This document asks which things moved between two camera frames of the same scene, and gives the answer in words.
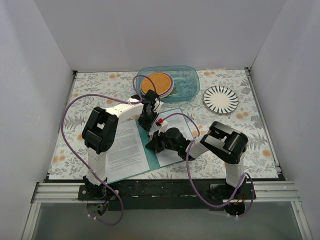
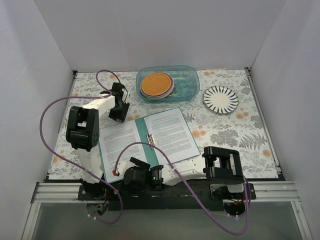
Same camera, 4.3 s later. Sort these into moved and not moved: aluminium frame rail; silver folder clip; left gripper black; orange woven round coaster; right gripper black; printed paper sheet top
Moved: left gripper black; right gripper black
Not moved: aluminium frame rail; orange woven round coaster; silver folder clip; printed paper sheet top
